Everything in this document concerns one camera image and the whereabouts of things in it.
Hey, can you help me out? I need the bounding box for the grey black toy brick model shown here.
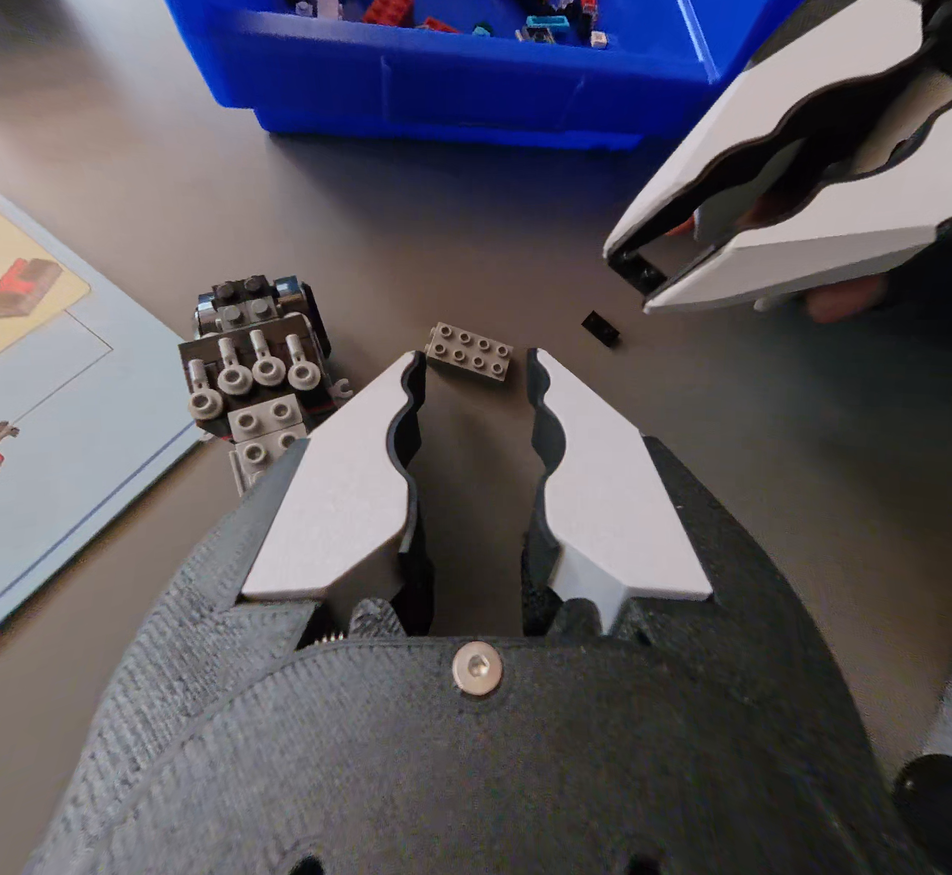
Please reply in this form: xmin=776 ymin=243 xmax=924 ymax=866
xmin=178 ymin=274 xmax=354 ymax=500

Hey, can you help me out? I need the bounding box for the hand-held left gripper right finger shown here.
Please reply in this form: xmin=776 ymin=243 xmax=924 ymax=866
xmin=523 ymin=348 xmax=714 ymax=635

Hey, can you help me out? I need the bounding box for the person's right hand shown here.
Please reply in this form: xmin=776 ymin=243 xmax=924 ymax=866
xmin=665 ymin=179 xmax=891 ymax=327

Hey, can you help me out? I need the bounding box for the grey desk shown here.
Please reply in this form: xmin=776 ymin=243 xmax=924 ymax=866
xmin=0 ymin=0 xmax=952 ymax=875

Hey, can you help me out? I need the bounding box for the toy brick instruction booklet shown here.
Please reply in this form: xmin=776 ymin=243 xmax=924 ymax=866
xmin=0 ymin=194 xmax=202 ymax=623

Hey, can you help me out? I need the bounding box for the dark grey studded toy brick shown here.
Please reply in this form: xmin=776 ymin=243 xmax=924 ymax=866
xmin=425 ymin=322 xmax=514 ymax=381

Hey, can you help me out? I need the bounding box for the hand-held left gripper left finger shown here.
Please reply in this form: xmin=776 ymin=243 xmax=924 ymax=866
xmin=241 ymin=350 xmax=426 ymax=621

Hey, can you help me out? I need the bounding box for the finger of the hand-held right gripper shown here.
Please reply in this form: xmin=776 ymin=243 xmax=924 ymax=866
xmin=604 ymin=0 xmax=928 ymax=273
xmin=643 ymin=122 xmax=952 ymax=315

